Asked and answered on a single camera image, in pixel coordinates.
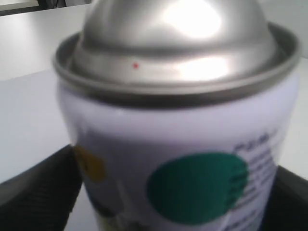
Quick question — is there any white dotted spray paint can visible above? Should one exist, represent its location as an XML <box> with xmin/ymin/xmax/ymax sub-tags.
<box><xmin>53</xmin><ymin>0</ymin><xmax>301</xmax><ymax>231</ymax></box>

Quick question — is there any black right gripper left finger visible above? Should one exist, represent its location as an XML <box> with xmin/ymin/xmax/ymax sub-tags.
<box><xmin>0</xmin><ymin>145</ymin><xmax>82</xmax><ymax>231</ymax></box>

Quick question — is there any white paper sheet stack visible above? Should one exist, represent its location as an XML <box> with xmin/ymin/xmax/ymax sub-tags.
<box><xmin>0</xmin><ymin>70</ymin><xmax>70</xmax><ymax>182</ymax></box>

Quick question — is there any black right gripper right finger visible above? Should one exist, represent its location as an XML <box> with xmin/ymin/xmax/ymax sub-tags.
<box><xmin>261</xmin><ymin>166</ymin><xmax>308</xmax><ymax>231</ymax></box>

